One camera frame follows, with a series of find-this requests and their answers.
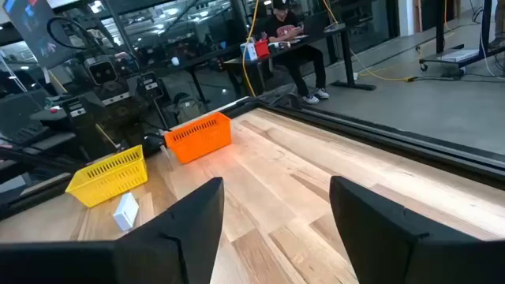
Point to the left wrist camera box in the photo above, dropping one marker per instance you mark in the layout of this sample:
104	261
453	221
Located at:
102	72

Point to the white rectangular box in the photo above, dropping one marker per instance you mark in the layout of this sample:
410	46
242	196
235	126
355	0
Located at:
126	211

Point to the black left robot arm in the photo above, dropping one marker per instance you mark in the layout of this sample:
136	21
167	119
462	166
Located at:
152	92

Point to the orange plastic basket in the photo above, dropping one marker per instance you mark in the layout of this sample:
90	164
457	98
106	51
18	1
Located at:
197	138

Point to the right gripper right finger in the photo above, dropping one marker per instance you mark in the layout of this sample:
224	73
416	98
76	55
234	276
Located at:
375	236

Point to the blue white box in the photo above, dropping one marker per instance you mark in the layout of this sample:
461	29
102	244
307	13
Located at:
248	52

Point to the grey backpack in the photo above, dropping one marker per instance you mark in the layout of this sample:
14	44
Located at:
189	108

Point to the dark banner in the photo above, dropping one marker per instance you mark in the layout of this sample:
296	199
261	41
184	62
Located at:
35	27

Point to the black desk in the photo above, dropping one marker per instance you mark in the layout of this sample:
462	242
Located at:
347	59

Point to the black rolling stand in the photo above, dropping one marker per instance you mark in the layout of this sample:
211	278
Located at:
440	23

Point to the red box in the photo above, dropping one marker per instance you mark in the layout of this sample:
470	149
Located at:
262	49

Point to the pair of sneakers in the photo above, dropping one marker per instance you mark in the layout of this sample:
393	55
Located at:
292	59

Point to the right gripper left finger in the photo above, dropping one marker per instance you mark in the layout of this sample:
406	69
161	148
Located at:
189	236

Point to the yellow plastic basket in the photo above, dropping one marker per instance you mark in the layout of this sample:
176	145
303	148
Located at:
106	177

